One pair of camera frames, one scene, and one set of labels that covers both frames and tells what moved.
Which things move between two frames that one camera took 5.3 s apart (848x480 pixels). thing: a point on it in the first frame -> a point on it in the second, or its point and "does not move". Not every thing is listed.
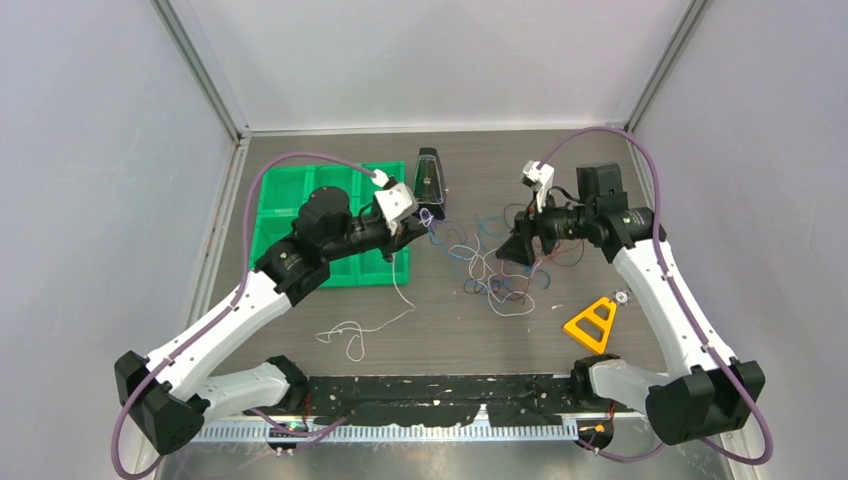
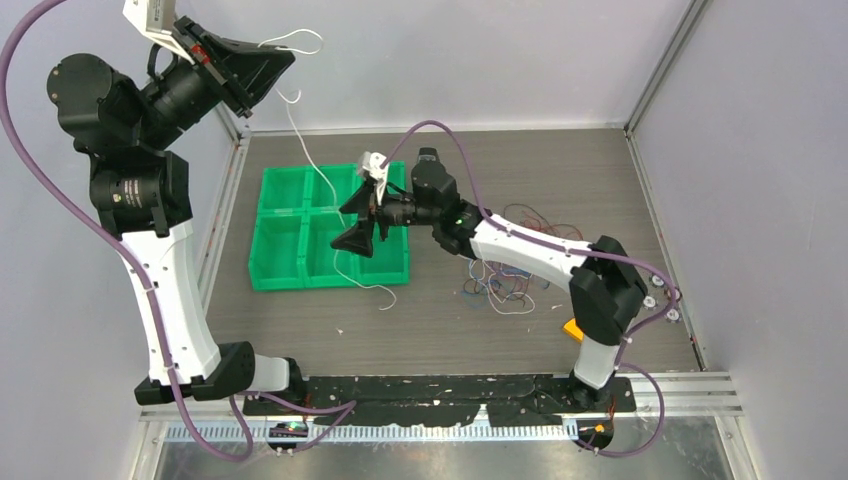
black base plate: (441, 400) does not move
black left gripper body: (365, 234) -> (186, 90)
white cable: (387, 323) -> (318, 168)
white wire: (395, 169) does not move
